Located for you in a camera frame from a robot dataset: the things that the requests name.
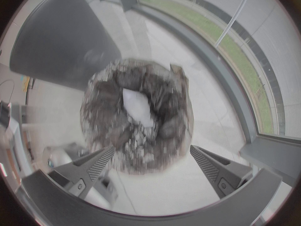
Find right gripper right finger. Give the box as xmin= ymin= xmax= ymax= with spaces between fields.
xmin=190 ymin=145 xmax=254 ymax=200

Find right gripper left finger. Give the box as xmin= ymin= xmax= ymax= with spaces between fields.
xmin=50 ymin=146 xmax=115 ymax=201

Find window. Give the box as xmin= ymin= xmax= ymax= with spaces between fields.
xmin=113 ymin=0 xmax=301 ymax=181

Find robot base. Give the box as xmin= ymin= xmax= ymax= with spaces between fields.
xmin=0 ymin=100 xmax=118 ymax=209

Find black plastic bag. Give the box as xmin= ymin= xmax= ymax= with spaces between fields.
xmin=80 ymin=59 xmax=195 ymax=174

